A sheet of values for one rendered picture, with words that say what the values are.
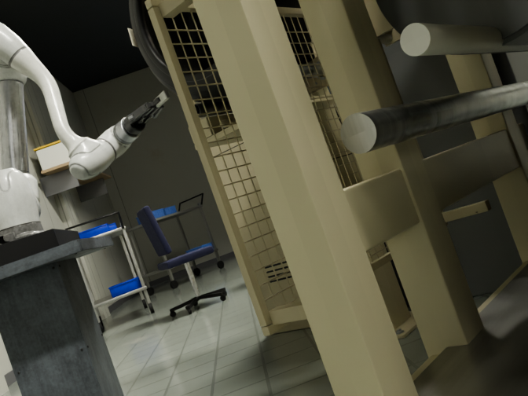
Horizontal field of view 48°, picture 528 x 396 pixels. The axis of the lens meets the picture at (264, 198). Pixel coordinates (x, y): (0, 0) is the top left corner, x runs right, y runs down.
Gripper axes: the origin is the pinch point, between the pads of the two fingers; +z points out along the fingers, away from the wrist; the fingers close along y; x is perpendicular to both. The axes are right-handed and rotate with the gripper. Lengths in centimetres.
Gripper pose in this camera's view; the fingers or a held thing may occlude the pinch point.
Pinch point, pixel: (161, 98)
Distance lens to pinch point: 213.6
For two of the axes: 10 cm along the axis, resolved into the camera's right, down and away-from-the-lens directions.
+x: 4.3, 9.0, -1.2
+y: 6.2, -2.0, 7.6
